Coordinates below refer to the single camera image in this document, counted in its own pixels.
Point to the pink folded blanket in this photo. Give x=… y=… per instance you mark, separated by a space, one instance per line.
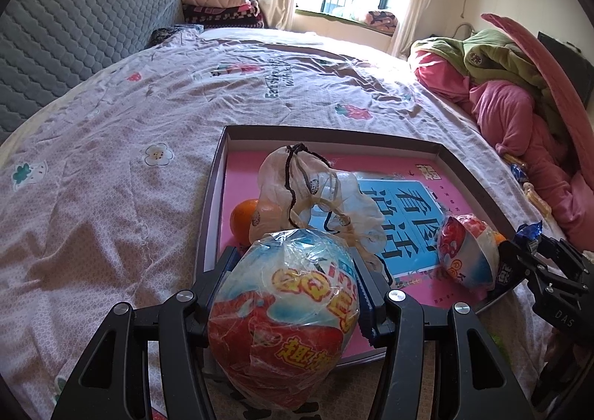
x=211 y=1

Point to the small toy egg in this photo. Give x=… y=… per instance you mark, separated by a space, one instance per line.
x=464 y=253

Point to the blue wrapped snack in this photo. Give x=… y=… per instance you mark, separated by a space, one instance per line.
x=519 y=173

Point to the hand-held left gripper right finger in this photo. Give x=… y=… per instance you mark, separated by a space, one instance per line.
x=366 y=308

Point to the large pink cushion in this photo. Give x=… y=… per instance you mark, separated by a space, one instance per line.
x=561 y=90

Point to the shallow box with pink inside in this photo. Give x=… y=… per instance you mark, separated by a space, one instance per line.
x=241 y=169

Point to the strawberry printed bedsheet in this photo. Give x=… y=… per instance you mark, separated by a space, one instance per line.
x=116 y=146

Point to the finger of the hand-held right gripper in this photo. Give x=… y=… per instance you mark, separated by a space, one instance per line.
x=568 y=257
x=517 y=257

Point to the dark patterned cloth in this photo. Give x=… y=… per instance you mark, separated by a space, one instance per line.
x=164 y=36

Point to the large toy egg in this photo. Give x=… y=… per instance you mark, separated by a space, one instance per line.
x=278 y=308

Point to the grey quilted headboard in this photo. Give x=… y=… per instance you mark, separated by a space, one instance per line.
x=79 y=30

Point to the black flat television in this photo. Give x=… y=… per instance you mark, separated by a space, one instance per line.
x=557 y=48

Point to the yellow wrapped snack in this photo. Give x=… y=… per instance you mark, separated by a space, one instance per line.
x=538 y=199

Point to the green blanket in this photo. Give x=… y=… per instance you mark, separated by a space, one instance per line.
x=501 y=58

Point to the pink duvet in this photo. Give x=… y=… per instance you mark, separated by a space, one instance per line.
x=510 y=118

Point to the orange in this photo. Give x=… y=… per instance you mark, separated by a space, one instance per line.
x=499 y=238
x=241 y=220

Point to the blue snack packet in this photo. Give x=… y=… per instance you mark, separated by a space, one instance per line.
x=529 y=230

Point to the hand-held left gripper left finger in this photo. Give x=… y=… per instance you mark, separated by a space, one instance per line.
x=218 y=283

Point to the dark patterned folded blanket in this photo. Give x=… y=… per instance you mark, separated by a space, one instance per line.
x=222 y=17

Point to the pink bundle on windowsill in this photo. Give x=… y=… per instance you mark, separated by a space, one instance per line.
x=381 y=19

